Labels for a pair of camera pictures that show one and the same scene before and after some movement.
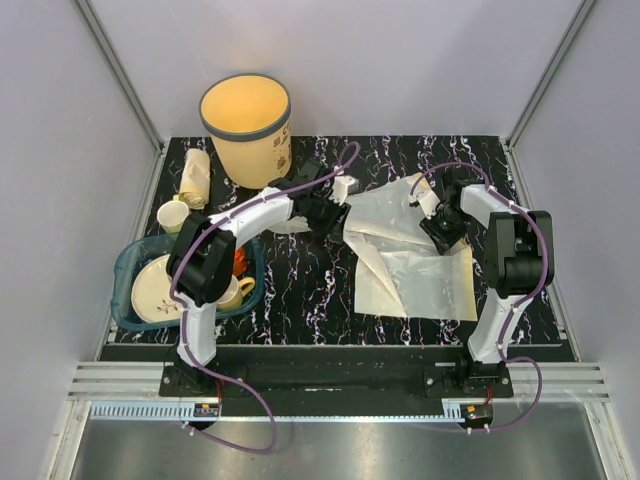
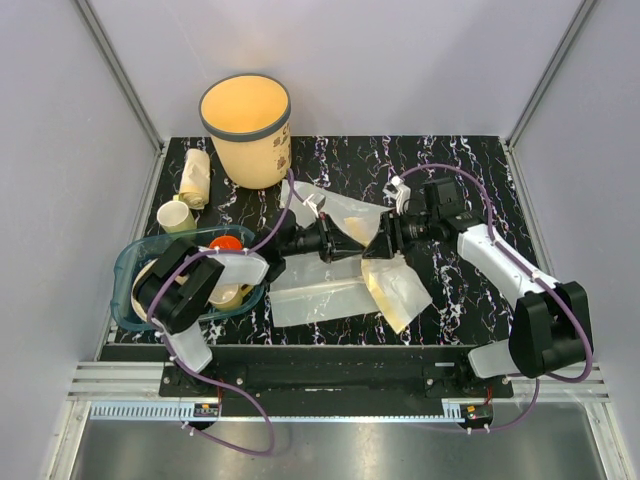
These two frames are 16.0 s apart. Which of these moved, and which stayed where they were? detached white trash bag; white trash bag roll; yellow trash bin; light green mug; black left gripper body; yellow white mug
Moved: black left gripper body; detached white trash bag
Stayed: yellow trash bin; light green mug; white trash bag roll; yellow white mug
